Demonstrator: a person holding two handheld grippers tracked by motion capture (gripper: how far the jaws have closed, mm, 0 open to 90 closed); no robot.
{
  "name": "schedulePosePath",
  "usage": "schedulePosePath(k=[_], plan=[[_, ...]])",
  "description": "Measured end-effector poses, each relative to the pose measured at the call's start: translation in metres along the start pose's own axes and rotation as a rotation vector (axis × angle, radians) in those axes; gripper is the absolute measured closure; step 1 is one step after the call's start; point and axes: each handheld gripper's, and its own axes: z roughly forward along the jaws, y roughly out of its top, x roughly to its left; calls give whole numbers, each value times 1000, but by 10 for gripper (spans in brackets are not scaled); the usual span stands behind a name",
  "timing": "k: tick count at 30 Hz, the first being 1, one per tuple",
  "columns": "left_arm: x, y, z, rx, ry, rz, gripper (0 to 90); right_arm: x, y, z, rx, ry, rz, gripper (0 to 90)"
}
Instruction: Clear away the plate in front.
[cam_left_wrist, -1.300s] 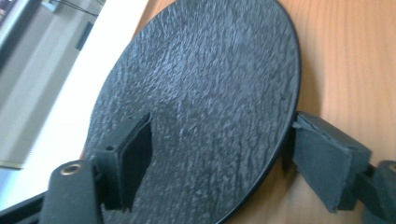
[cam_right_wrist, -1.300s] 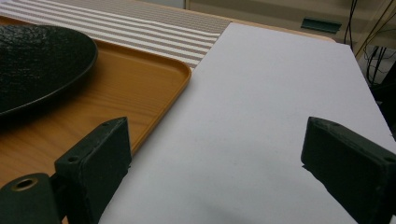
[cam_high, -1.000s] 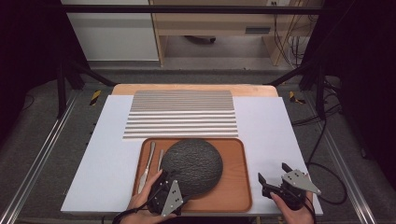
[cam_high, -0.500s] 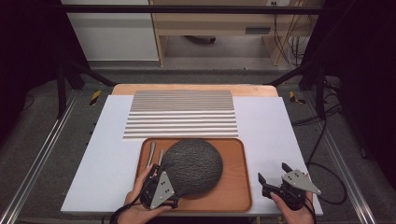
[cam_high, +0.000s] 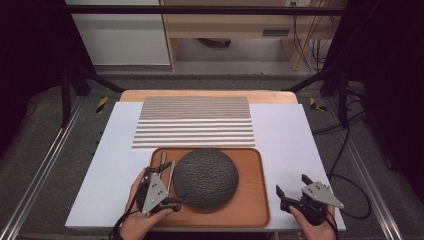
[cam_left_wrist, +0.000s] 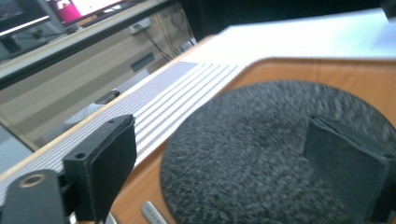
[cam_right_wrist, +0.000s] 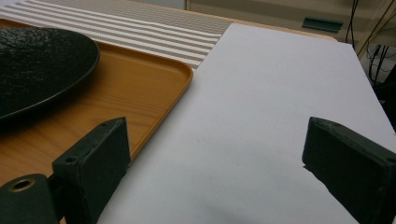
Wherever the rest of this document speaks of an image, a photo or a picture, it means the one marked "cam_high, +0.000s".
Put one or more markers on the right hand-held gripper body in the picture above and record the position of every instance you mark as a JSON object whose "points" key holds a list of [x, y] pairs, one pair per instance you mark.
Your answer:
{"points": [[318, 196]]}

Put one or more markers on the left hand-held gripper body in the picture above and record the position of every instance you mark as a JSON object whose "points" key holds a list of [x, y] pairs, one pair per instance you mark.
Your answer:
{"points": [[154, 193]]}

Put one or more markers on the brown wooden tray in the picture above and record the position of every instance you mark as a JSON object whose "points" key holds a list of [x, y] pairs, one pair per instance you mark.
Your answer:
{"points": [[250, 186]]}

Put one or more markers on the black textured plate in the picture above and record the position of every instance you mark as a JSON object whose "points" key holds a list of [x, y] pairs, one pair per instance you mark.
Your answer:
{"points": [[206, 180]]}

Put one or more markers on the person's right hand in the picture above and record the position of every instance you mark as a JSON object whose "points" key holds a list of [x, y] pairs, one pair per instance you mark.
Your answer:
{"points": [[320, 231]]}

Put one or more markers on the person's left hand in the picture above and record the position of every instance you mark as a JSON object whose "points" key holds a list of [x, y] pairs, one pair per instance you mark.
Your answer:
{"points": [[136, 225]]}

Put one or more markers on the grey white striped placemat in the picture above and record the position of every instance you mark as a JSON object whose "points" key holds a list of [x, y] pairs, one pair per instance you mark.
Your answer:
{"points": [[193, 126]]}

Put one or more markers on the black metal stand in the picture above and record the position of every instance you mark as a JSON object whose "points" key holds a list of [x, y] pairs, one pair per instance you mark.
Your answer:
{"points": [[343, 100], [65, 100]]}

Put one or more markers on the light wooden table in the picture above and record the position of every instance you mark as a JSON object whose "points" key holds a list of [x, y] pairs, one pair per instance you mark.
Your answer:
{"points": [[266, 96]]}

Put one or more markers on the black curtain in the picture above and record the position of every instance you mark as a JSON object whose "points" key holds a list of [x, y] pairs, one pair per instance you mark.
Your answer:
{"points": [[393, 83], [30, 50]]}

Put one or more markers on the white cabinet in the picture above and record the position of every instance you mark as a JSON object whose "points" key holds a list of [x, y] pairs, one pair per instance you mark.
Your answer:
{"points": [[123, 40]]}

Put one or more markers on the grey black floor object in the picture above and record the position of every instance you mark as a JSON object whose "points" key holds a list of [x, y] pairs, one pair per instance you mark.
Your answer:
{"points": [[213, 41]]}

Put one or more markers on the light wooden desk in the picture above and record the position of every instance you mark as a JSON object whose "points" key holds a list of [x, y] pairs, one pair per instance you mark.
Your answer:
{"points": [[226, 25]]}

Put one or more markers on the black horizontal bar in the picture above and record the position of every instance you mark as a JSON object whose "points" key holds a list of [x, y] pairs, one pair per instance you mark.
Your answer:
{"points": [[200, 10]]}

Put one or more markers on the metal floor rail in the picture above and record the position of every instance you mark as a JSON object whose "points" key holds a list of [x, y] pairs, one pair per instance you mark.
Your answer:
{"points": [[388, 230], [38, 176]]}

